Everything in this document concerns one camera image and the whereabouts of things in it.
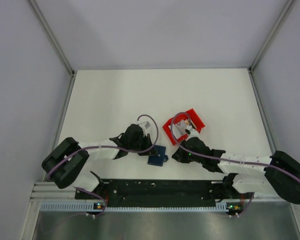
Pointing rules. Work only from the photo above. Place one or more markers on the blue leather card holder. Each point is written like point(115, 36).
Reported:
point(159, 158)

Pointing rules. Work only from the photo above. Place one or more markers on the aluminium front rail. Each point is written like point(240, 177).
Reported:
point(48, 191)

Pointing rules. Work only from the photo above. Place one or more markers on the aluminium frame post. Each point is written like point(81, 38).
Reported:
point(50, 36)
point(289, 5)

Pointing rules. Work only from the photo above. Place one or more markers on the silver patterned credit card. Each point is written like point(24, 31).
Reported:
point(179, 128)

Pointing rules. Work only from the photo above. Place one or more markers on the grey slotted cable duct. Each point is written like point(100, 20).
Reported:
point(96, 207)

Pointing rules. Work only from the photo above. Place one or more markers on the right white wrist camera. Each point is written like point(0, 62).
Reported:
point(191, 132)

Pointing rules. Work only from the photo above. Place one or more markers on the red plastic bin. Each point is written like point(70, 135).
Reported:
point(191, 117)

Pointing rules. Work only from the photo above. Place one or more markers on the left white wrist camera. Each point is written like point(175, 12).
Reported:
point(145, 125)

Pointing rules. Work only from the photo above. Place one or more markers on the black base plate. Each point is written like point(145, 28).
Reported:
point(166, 193)

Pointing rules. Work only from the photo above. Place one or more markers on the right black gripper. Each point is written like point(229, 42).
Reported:
point(179, 156)

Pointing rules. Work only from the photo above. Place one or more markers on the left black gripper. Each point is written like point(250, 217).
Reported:
point(147, 142)

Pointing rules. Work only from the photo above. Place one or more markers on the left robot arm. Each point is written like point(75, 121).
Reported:
point(69, 164)

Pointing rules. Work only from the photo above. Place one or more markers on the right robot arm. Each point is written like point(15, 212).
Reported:
point(278, 173)

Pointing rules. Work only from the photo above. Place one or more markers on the left aluminium frame post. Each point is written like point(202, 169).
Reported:
point(50, 36)

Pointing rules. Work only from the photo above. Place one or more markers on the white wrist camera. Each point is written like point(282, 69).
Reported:
point(145, 125)
point(191, 132)

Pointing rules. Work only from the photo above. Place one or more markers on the right aluminium frame post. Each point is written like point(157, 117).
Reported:
point(289, 5)

